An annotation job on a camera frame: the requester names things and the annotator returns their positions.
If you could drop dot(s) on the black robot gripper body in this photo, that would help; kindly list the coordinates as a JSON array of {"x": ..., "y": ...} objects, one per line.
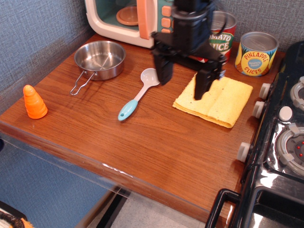
[{"x": 192, "y": 20}]

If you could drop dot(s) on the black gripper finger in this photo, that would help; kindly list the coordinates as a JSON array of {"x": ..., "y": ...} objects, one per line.
[
  {"x": 203, "y": 81},
  {"x": 163, "y": 66}
]

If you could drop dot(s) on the yellow towel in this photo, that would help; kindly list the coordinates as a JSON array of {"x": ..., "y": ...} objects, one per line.
[{"x": 221, "y": 105}]

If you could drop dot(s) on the orange cloth at corner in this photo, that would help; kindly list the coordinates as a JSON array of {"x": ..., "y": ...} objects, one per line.
[{"x": 9, "y": 221}]

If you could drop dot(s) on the tomato sauce can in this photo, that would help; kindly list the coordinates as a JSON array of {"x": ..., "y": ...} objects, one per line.
[{"x": 221, "y": 38}]

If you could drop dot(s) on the pineapple slices can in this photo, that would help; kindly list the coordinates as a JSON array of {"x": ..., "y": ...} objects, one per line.
[{"x": 256, "y": 53}]

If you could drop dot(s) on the teal toy microwave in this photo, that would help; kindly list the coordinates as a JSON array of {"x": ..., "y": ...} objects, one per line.
[{"x": 130, "y": 21}]

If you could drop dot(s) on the small steel pan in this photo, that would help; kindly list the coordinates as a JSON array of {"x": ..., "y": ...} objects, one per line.
[{"x": 99, "y": 61}]

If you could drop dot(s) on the white upper stove knob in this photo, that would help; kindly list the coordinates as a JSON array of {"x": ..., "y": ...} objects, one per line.
[{"x": 264, "y": 90}]

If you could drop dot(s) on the white stove knob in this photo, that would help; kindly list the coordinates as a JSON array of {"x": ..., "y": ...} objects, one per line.
[
  {"x": 258, "y": 108},
  {"x": 243, "y": 151},
  {"x": 264, "y": 90}
]

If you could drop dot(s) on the white middle stove knob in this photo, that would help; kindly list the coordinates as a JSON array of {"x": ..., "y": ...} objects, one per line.
[{"x": 258, "y": 108}]

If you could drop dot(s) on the white lower stove knob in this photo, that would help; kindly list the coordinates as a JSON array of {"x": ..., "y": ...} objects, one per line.
[{"x": 243, "y": 151}]

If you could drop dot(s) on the black toy stove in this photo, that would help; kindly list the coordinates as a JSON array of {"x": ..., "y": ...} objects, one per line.
[{"x": 272, "y": 183}]

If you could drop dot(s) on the orange toy carrot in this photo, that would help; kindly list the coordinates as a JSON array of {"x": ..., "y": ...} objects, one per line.
[{"x": 34, "y": 104}]

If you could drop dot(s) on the white spoon teal handle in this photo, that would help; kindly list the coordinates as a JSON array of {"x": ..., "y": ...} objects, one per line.
[{"x": 149, "y": 79}]

